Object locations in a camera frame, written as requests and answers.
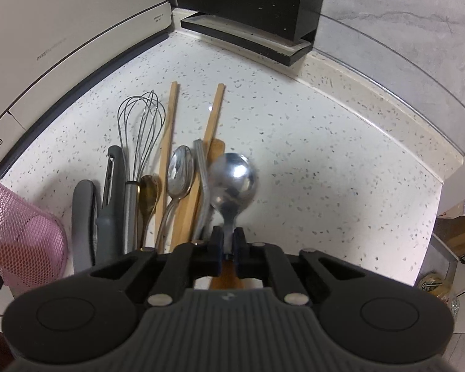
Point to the grey peeler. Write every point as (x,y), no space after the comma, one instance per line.
(108,224)

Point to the gold spoon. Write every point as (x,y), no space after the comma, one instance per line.
(148,195)

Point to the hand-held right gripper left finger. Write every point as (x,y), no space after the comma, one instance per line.
(217,250)

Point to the wooden spatula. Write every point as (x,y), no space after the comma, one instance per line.
(217,149)

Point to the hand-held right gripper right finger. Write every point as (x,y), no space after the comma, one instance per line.
(239,250)

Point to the large round steel spoon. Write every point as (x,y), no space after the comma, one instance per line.
(232,186)

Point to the black knife block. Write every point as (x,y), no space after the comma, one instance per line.
(248,4)

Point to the steel fork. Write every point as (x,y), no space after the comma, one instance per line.
(200,162)

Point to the white sink cabinet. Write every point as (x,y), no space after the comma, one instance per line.
(461,186)

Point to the white countertop appliance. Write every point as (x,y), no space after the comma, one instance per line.
(62,46)

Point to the wooden chopstick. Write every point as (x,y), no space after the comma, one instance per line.
(213,124)
(169,124)

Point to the pink mesh utensil holder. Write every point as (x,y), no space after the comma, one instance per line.
(23,232)

